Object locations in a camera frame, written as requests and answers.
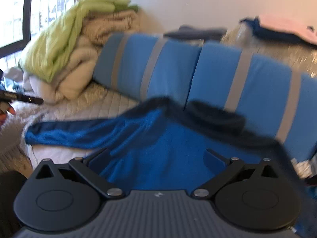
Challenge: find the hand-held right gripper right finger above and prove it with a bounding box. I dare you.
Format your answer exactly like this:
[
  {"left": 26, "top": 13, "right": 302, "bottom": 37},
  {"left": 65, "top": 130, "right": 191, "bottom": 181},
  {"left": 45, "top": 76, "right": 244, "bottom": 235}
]
[{"left": 191, "top": 149, "right": 281, "bottom": 200}]

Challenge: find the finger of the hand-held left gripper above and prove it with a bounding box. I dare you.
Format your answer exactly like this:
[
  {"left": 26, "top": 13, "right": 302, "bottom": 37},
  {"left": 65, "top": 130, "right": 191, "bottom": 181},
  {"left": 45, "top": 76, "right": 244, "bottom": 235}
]
[{"left": 0, "top": 90, "right": 44, "bottom": 105}]

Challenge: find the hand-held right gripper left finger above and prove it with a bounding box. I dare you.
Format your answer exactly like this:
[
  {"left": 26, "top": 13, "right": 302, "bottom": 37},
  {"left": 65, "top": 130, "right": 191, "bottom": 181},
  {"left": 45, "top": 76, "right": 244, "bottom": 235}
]
[{"left": 35, "top": 147, "right": 125, "bottom": 200}]

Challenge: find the blue fleece jacket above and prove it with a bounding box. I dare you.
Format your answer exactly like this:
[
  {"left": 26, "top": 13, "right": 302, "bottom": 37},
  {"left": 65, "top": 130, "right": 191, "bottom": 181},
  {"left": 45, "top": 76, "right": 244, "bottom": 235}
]
[{"left": 25, "top": 97, "right": 310, "bottom": 204}]

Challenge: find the person's left hand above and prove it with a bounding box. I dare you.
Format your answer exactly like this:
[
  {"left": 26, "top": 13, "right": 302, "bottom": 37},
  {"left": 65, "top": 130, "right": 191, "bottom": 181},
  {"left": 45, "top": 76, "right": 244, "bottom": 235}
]
[{"left": 0, "top": 102, "right": 17, "bottom": 124}]

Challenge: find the quilted beige bedspread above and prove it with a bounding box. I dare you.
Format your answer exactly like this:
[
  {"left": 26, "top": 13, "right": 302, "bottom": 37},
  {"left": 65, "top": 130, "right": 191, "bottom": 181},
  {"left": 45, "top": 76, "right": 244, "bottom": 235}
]
[{"left": 0, "top": 82, "right": 139, "bottom": 172}]

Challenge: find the green blanket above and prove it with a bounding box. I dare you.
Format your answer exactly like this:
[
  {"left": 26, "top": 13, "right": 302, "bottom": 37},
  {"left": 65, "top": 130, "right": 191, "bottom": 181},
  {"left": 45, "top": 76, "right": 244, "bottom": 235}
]
[{"left": 18, "top": 0, "right": 139, "bottom": 83}]

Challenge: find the beige comforter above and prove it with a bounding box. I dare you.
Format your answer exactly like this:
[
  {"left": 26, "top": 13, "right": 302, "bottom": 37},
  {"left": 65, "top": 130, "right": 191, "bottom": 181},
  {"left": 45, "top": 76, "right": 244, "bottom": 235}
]
[{"left": 22, "top": 9, "right": 142, "bottom": 105}]

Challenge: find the window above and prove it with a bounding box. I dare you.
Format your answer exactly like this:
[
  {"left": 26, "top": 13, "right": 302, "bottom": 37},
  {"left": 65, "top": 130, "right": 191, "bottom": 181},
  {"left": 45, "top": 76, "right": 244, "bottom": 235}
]
[{"left": 0, "top": 0, "right": 83, "bottom": 58}]

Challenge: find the blue striped pillow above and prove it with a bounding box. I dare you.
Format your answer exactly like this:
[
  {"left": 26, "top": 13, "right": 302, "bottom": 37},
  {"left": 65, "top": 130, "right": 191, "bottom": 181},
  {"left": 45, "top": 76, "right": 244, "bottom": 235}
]
[
  {"left": 93, "top": 33, "right": 202, "bottom": 107},
  {"left": 186, "top": 42, "right": 317, "bottom": 163}
]

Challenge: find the white crumpled cloth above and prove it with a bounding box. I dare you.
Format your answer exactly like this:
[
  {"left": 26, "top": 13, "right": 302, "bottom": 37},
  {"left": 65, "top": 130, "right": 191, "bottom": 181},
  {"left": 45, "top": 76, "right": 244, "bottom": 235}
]
[{"left": 292, "top": 157, "right": 314, "bottom": 179}]

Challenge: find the dark grey cloth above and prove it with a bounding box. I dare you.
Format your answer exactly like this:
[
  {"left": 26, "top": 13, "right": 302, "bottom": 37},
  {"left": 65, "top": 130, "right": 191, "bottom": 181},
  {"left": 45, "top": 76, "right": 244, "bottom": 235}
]
[{"left": 163, "top": 25, "right": 227, "bottom": 40}]

